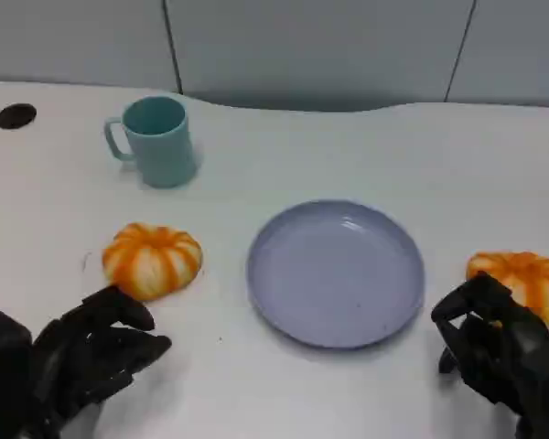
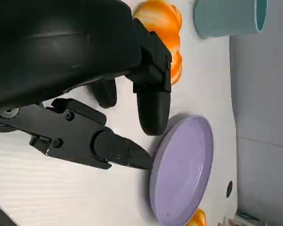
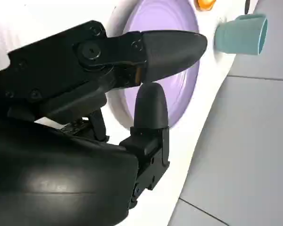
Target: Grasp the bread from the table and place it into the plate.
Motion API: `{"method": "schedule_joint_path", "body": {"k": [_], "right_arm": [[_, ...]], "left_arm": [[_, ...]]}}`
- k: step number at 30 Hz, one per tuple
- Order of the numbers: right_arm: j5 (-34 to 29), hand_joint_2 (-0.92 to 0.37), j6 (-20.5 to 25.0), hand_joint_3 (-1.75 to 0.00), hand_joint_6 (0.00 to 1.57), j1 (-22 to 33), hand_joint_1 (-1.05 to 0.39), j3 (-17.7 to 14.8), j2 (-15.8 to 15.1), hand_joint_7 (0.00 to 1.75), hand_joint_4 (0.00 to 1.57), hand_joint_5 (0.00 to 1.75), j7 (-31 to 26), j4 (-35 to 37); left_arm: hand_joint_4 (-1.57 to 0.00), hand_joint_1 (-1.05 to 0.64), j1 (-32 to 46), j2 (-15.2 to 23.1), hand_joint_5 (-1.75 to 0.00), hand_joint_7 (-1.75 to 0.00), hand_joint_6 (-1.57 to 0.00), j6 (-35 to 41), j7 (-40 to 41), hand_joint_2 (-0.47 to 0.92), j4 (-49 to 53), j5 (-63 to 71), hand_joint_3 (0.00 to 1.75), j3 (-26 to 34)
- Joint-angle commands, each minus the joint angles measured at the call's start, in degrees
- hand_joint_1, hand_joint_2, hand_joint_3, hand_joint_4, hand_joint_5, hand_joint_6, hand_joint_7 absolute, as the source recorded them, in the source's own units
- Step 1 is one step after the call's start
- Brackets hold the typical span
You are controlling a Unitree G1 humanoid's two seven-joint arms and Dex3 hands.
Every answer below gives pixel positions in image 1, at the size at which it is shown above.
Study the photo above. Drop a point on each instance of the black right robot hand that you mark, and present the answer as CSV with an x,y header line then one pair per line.
x,y
508,347

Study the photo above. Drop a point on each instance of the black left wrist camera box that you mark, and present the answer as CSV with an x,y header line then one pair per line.
x,y
2,361

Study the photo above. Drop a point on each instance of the orange and white bread roll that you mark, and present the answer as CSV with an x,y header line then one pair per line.
x,y
530,274
153,260

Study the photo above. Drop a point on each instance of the pale green mug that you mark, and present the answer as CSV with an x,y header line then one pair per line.
x,y
162,151

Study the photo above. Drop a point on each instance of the lilac plate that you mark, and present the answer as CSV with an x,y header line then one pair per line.
x,y
336,274

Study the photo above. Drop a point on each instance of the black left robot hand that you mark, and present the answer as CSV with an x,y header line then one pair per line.
x,y
87,352

